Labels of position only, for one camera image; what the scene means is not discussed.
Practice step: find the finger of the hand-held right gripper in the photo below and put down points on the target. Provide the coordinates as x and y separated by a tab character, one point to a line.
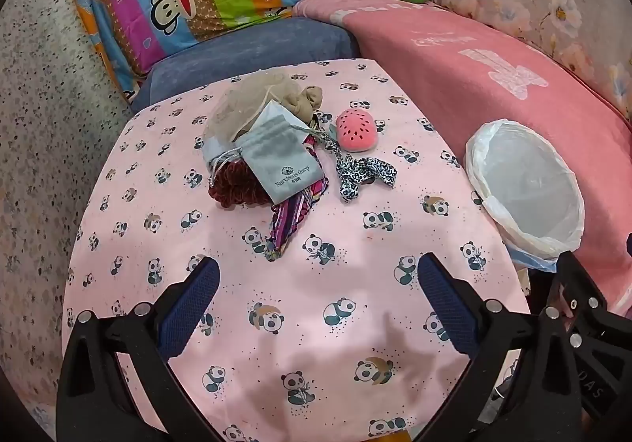
575	291

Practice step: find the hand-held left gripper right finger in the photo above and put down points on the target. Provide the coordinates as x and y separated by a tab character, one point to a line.
447	308

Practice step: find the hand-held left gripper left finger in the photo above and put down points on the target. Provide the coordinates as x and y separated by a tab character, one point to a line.
190	308

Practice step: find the bin with white plastic liner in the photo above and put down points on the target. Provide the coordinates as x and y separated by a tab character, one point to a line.
528	180

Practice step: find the dark red scrunchie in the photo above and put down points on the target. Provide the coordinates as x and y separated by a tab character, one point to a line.
237	185

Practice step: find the purple striped cloth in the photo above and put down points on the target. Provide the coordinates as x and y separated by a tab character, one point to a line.
289	220

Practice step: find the leopard print ribbon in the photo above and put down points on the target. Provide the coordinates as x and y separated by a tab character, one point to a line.
360	173

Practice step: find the pale blue grey cloth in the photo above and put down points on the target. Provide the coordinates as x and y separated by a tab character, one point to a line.
222	150

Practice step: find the watermelon plush toy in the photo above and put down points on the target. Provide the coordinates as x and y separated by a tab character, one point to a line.
356	130

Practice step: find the light blue pouch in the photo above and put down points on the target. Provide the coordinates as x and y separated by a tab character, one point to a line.
271	112

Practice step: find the beige mesh bag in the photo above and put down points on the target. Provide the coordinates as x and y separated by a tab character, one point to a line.
242	101

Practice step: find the beige knotted cloth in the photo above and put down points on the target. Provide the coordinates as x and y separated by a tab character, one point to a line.
303	104

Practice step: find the pink panda print tablecloth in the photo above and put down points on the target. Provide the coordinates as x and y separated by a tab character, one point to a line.
316	313

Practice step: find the pink blanket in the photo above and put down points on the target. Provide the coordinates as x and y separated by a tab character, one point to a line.
444	62

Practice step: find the blue cushion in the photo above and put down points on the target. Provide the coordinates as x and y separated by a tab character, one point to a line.
247	52

